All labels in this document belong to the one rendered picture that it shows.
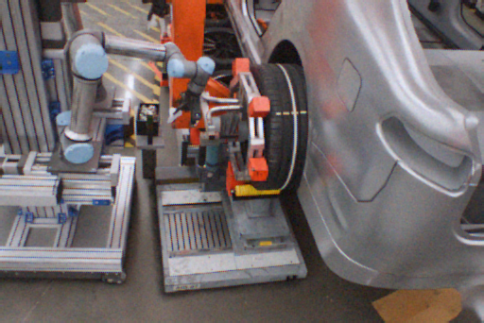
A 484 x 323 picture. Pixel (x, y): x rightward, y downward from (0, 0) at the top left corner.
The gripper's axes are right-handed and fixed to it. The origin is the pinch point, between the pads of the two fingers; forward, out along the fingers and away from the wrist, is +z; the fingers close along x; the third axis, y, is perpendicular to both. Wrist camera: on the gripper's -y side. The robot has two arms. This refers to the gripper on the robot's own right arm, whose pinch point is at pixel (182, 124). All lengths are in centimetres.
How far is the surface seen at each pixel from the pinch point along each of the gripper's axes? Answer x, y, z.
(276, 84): -36.5, -3.6, -30.7
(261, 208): -66, -15, 52
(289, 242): -79, -37, 59
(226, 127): -14.9, -11.6, -9.5
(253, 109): -21.0, -15.0, -24.6
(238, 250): -49, -33, 69
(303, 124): -44, -24, -25
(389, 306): -121, -92, 54
